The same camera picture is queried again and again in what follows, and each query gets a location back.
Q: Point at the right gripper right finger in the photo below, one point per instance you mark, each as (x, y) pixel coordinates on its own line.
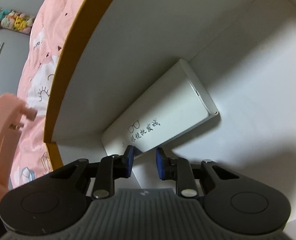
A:
(182, 172)

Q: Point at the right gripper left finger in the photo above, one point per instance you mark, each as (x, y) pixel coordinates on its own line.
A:
(108, 170)

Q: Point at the white glasses case box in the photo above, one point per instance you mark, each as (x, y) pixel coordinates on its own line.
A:
(175, 104)

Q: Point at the pink phone holder stick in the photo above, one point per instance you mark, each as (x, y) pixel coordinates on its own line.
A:
(12, 109)

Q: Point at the orange cardboard box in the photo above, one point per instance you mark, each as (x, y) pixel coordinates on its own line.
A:
(243, 51)

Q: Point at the pink cloud bedspread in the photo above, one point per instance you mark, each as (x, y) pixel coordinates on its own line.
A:
(48, 35)

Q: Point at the hanging plush toy organizer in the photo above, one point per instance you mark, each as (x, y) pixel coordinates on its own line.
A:
(16, 21)

